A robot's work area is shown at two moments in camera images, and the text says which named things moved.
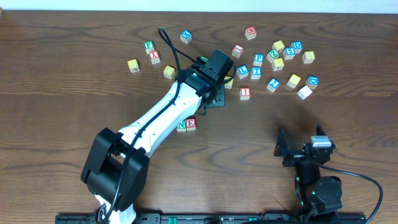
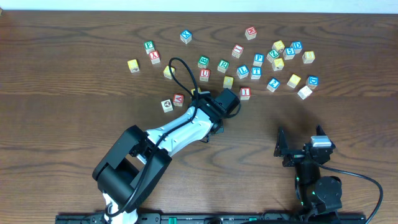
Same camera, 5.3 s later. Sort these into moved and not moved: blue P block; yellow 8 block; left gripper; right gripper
Moved: left gripper
Not moved: yellow 8 block; right gripper; blue P block
